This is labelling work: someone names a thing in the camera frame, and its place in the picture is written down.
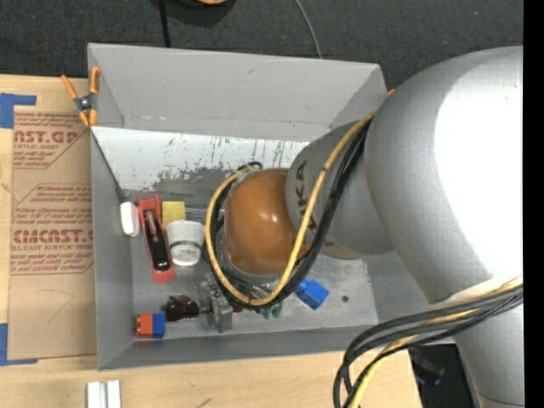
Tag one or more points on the dark brown toy food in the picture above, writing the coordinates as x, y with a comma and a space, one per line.
180, 307

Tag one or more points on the red and blue toy block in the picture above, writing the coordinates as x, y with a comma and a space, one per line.
149, 325

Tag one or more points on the white cup green print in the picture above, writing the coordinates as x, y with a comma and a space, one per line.
185, 240

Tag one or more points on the yellow sponge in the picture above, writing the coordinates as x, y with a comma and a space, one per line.
173, 210

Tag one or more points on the brown cardboard board red print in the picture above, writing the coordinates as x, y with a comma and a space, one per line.
51, 304

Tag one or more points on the white oval bar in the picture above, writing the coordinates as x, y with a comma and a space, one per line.
128, 219

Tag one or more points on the red and black stapler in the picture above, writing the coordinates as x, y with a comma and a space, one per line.
158, 249

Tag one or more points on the grey metal bin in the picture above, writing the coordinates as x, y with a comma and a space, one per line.
238, 92

